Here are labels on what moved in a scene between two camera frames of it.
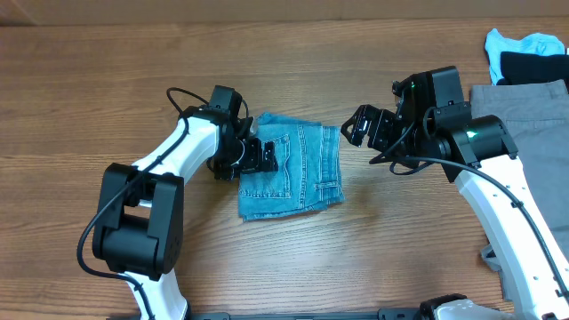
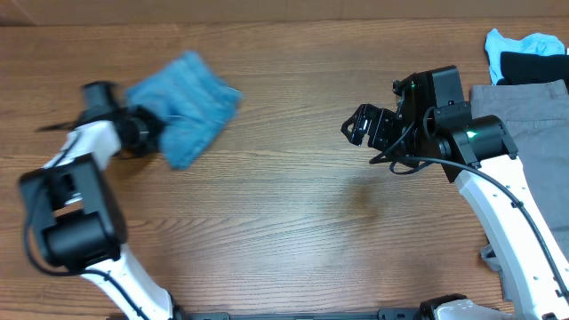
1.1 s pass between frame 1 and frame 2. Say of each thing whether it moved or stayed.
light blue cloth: stayed
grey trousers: stayed
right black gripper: stayed
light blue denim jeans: moved
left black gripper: moved
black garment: stayed
